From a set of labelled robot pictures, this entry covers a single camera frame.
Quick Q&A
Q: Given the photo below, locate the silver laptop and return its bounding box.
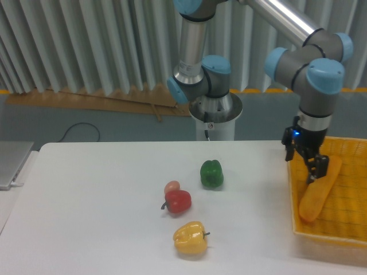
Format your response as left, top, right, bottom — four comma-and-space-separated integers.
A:
1, 141, 34, 191

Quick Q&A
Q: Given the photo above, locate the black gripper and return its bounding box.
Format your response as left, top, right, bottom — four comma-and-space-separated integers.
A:
282, 115, 329, 184

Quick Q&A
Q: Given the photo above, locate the brown egg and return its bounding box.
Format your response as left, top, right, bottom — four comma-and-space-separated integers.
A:
164, 180, 181, 194

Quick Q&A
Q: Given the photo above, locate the yellow bell pepper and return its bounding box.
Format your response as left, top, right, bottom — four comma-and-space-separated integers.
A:
173, 221, 210, 255

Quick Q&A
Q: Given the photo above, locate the yellow woven basket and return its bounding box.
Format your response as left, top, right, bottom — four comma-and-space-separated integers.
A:
288, 137, 366, 247

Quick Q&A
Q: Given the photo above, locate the green bell pepper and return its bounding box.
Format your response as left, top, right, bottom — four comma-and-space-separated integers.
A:
200, 160, 224, 188

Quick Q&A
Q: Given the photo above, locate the red bell pepper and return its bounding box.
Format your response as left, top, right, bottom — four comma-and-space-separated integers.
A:
161, 190, 192, 214

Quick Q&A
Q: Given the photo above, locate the black floor cable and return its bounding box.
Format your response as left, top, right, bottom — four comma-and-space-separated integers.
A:
58, 122, 101, 142

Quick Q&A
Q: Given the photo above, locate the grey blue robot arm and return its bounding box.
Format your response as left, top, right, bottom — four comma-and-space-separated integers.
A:
167, 1, 353, 183

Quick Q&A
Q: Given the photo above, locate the long orange bread loaf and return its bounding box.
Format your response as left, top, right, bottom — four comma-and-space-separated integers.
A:
298, 155, 342, 222

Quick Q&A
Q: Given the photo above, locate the brown cardboard sheet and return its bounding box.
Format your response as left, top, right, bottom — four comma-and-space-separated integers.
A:
6, 84, 190, 121

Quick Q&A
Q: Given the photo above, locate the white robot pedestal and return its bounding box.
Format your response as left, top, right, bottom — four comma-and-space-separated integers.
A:
189, 92, 243, 141

